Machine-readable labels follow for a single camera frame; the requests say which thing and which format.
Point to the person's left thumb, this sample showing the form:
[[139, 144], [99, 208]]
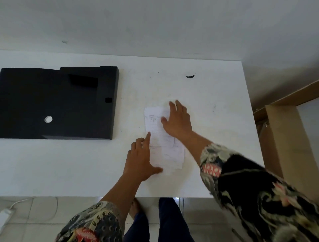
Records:
[[156, 170]]

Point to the person's left little finger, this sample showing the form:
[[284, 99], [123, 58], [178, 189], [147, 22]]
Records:
[[129, 155]]

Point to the white power adapter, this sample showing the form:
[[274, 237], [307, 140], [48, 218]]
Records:
[[4, 218]]

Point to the light wooden shelf unit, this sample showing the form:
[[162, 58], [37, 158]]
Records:
[[281, 139]]

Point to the black foam packing panel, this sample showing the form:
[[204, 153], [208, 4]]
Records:
[[49, 99]]

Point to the person's right thumb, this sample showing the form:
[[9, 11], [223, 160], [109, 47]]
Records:
[[165, 121]]

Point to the person's bare foot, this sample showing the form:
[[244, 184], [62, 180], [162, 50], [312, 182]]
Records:
[[134, 208]]

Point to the person's right hand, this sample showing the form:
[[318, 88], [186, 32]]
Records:
[[178, 123]]

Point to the person's left middle finger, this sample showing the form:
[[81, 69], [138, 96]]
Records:
[[140, 142]]

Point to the small black scrap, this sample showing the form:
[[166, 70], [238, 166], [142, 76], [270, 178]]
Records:
[[190, 76]]

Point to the white printed paper sheet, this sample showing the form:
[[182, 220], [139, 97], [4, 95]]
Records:
[[165, 149]]

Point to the person's right middle finger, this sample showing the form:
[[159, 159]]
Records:
[[179, 106]]

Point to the person's right forearm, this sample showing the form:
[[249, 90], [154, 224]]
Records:
[[195, 147]]

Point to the person's left forearm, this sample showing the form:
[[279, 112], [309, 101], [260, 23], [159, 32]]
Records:
[[122, 192]]

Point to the black patterned batik shirt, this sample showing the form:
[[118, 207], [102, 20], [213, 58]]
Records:
[[254, 197]]

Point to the dark blue trousers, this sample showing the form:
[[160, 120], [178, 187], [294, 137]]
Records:
[[172, 222]]

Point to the person's left hand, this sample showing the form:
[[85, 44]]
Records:
[[138, 163]]

